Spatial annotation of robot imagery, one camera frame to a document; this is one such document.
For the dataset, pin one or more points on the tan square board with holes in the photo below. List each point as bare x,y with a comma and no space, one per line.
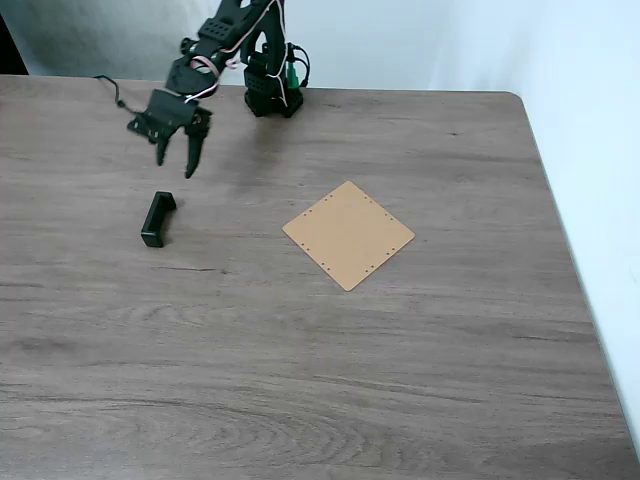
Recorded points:
349,236

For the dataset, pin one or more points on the black u-shaped block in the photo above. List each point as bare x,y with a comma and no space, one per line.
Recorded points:
156,220

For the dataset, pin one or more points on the small black camera module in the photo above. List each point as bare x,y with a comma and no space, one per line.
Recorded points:
142,127

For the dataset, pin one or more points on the dark object behind table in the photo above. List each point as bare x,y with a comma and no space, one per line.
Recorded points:
10,50

